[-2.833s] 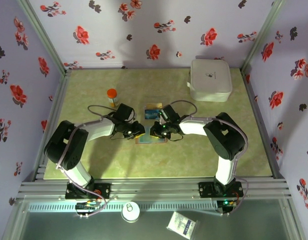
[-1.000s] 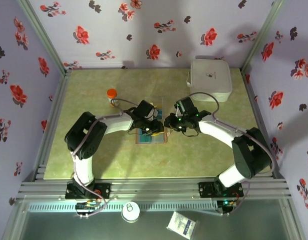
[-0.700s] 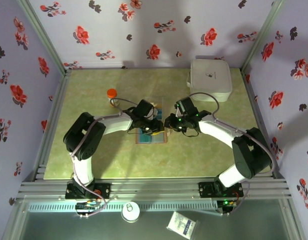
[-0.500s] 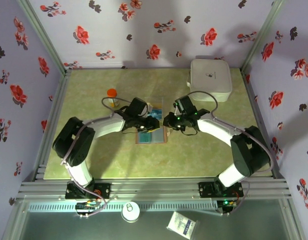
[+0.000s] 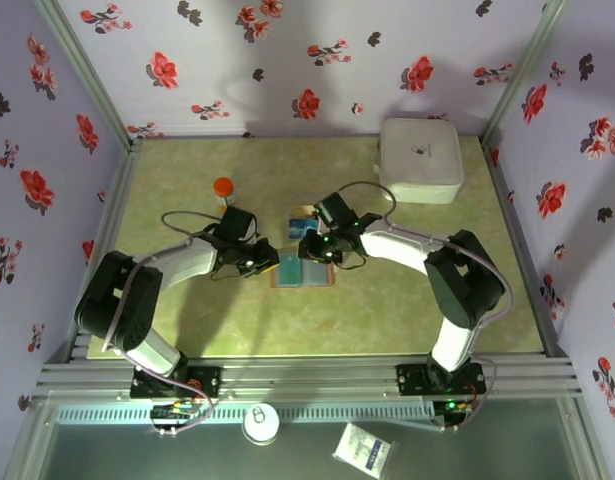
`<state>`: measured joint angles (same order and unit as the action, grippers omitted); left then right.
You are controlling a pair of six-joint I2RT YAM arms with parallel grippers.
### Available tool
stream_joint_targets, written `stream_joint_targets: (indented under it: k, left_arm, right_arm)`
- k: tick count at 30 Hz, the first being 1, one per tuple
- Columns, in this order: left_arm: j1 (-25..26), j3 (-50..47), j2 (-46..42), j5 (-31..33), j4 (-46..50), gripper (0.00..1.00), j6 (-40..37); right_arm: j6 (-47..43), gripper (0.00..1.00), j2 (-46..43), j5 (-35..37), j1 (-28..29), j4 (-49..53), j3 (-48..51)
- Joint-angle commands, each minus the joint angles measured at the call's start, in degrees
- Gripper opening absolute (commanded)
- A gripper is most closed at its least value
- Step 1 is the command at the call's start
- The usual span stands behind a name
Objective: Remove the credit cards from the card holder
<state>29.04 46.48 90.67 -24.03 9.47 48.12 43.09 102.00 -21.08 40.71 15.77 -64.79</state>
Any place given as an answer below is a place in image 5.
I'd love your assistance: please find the teal credit card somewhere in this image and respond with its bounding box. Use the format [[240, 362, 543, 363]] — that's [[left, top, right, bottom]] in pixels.
[[278, 253, 303, 286]]

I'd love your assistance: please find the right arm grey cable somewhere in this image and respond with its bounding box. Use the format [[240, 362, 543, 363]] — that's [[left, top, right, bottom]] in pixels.
[[336, 180, 514, 434]]

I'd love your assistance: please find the orange capped small bottle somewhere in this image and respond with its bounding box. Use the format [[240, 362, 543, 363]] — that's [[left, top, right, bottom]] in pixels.
[[212, 177, 237, 212]]

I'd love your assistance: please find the blue VIP credit card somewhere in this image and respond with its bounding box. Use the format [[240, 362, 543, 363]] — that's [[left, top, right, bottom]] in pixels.
[[288, 218, 318, 240]]

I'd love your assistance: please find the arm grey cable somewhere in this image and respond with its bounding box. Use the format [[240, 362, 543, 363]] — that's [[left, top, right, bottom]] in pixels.
[[336, 180, 514, 434], [100, 210, 226, 437]]

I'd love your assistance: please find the brown leather card holder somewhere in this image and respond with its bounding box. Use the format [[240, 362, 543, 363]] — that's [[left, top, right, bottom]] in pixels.
[[270, 244, 337, 289]]

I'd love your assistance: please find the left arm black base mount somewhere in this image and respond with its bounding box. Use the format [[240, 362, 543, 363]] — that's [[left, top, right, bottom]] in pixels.
[[130, 364, 223, 400]]

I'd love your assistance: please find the clear acrylic card stand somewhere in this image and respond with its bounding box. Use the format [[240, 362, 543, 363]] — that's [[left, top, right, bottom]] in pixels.
[[285, 192, 333, 241]]

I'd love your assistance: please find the gripper thin black cable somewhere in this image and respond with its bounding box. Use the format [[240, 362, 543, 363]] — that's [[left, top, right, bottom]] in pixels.
[[336, 249, 369, 272], [209, 262, 244, 281]]

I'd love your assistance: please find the left gripper thin black cable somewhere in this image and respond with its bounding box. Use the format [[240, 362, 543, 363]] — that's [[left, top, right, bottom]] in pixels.
[[209, 262, 244, 281]]

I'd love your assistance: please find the white round tin lock print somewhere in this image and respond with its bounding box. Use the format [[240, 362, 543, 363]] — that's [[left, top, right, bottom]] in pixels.
[[241, 403, 281, 446]]

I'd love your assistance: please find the left arm grey cable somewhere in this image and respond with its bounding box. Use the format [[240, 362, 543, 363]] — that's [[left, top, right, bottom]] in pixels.
[[100, 210, 226, 437]]

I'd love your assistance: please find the aluminium rail by arm bases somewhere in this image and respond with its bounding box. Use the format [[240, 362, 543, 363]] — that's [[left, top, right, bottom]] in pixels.
[[34, 353, 583, 401]]

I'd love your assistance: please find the white zipped pouch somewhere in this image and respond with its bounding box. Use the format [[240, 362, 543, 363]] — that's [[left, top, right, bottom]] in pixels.
[[371, 118, 465, 205]]

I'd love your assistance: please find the aluminium side rail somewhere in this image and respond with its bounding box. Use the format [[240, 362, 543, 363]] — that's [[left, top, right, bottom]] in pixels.
[[481, 139, 571, 359], [66, 142, 143, 361]]

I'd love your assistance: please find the white packet in plastic bag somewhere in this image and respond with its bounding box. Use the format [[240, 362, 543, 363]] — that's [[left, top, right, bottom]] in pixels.
[[331, 422, 396, 476]]

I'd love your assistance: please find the perforated metal strip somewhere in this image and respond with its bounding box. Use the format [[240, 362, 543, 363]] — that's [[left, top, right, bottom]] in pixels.
[[54, 407, 438, 425]]

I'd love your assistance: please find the aluminium corner post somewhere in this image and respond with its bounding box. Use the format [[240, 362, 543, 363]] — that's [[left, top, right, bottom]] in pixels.
[[34, 0, 143, 151], [479, 0, 573, 146]]

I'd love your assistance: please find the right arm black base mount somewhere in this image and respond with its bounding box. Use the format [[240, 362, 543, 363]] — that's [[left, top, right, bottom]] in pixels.
[[396, 362, 487, 397]]

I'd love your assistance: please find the right gripper thin black cable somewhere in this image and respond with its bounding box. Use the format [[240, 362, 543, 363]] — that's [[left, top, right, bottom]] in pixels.
[[336, 249, 369, 272]]

